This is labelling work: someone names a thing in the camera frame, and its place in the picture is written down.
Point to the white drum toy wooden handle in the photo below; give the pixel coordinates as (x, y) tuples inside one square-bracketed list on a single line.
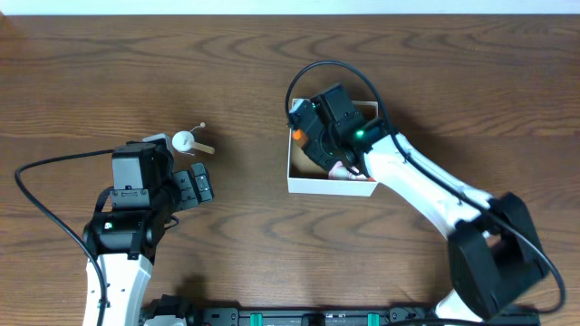
[(185, 142)]

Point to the pink duck toy with hat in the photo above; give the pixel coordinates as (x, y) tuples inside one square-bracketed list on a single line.
[(340, 172)]

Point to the brown plush toy orange top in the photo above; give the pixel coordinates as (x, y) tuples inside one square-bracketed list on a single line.
[(300, 138)]

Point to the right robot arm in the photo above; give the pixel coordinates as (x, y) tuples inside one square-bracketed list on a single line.
[(495, 254)]

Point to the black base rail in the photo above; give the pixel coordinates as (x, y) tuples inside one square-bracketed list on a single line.
[(174, 310)]

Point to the white cardboard box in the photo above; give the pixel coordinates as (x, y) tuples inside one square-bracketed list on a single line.
[(305, 177)]

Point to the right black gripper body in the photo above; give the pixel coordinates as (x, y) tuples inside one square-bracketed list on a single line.
[(325, 152)]

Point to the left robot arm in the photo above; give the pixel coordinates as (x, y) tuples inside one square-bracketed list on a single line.
[(129, 220)]

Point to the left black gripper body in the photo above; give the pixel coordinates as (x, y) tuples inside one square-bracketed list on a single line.
[(185, 189)]

